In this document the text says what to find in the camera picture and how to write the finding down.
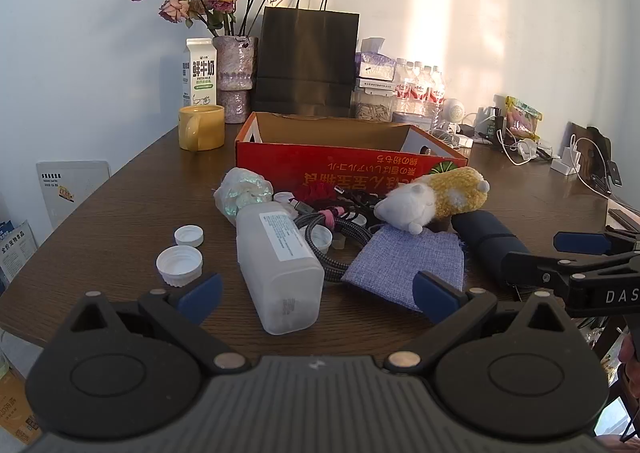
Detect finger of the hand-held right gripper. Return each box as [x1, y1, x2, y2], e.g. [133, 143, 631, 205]
[501, 250, 588, 294]
[552, 228, 640, 257]

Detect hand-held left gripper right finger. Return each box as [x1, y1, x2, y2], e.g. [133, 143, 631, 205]
[385, 270, 583, 376]

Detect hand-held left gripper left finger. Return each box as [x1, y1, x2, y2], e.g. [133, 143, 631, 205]
[67, 273, 251, 376]

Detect purple fabric pouch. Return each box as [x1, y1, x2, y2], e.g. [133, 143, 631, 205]
[340, 224, 466, 314]

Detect dark blue case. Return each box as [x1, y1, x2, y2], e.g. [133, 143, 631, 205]
[452, 210, 533, 286]

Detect translucent white plastic bottle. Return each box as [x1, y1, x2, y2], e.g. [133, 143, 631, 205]
[235, 203, 326, 336]

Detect yellow white plush toy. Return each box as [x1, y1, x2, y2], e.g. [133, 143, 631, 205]
[374, 166, 491, 235]

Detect black braided cable bundle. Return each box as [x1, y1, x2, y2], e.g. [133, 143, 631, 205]
[292, 186, 383, 284]

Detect red cardboard box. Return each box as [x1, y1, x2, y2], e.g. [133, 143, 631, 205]
[235, 112, 471, 196]

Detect large white ribbed bottle cap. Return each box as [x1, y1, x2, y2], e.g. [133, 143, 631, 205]
[156, 245, 204, 289]

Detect crumpled clear plastic bag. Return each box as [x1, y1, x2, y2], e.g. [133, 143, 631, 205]
[213, 167, 275, 226]

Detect brown board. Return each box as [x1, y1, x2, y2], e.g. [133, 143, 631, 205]
[567, 122, 601, 174]

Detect yellow pink snack packet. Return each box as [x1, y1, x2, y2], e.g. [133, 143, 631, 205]
[504, 96, 543, 141]

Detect small dark bottle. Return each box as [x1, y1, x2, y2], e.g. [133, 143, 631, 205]
[485, 108, 505, 140]

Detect yellow mug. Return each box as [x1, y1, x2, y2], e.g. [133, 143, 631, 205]
[178, 104, 226, 151]

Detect white sign board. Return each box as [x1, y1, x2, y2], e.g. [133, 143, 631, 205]
[36, 160, 111, 234]

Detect white round device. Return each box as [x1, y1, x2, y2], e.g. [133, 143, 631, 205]
[442, 98, 468, 126]

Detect round metal tin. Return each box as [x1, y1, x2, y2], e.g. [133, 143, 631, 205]
[392, 110, 433, 131]

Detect blue white booklet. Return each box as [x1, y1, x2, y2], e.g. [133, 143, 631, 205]
[0, 219, 38, 284]

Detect pack of water bottles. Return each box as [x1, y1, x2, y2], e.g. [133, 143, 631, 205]
[394, 58, 446, 116]

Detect brown cardboard carton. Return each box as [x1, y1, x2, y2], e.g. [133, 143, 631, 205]
[0, 368, 43, 444]

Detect white green milk carton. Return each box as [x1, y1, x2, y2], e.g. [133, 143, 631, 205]
[180, 38, 218, 109]

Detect purple speckled vase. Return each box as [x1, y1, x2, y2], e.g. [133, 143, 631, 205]
[212, 36, 258, 124]

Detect purple tissue pack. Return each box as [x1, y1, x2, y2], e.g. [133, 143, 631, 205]
[355, 38, 398, 81]

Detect black paper bag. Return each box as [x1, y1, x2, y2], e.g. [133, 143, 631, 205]
[251, 0, 360, 119]

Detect white charger with cable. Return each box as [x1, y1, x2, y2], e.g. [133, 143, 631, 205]
[500, 128, 538, 164]

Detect red fuzzy hair tie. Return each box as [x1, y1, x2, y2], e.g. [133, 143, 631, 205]
[299, 182, 341, 204]

